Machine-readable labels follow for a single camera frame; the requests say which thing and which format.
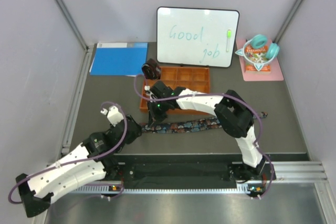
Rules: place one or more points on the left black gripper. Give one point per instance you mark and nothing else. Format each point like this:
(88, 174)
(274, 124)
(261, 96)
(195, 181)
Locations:
(138, 133)

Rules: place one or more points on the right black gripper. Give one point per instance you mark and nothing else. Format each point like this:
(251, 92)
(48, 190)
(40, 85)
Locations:
(153, 117)

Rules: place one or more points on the navy floral tie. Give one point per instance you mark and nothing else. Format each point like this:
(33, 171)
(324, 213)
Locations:
(183, 127)

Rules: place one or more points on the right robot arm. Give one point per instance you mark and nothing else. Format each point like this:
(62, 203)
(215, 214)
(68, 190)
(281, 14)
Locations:
(233, 114)

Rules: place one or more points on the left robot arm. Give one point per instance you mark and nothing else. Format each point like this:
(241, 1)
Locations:
(91, 160)

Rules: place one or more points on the rolled dark red tie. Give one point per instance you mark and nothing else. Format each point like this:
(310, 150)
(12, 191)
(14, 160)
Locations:
(151, 70)

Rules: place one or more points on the orange compartment tray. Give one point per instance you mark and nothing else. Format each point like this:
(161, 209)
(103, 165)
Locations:
(193, 78)

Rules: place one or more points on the blue folder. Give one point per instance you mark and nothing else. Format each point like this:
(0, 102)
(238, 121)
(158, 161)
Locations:
(119, 58)

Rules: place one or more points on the white dry-erase board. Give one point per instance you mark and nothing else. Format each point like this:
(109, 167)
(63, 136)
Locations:
(195, 36)

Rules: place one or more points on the green marker pen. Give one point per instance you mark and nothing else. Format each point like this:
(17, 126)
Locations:
(229, 34)

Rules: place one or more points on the orange book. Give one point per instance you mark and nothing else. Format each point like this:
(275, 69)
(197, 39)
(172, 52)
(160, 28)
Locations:
(255, 61)

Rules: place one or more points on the pink mat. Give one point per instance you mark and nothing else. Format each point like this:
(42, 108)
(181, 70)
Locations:
(275, 75)

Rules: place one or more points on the teal cat-ear headphones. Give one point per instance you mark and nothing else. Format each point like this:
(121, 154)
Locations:
(259, 41)

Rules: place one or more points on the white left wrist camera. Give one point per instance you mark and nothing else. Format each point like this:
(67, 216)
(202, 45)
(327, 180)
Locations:
(113, 115)

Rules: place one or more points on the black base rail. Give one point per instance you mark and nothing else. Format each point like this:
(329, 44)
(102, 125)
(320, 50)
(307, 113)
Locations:
(185, 171)

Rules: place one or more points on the grey cable duct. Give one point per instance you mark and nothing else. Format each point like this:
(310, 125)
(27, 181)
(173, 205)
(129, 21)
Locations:
(240, 188)

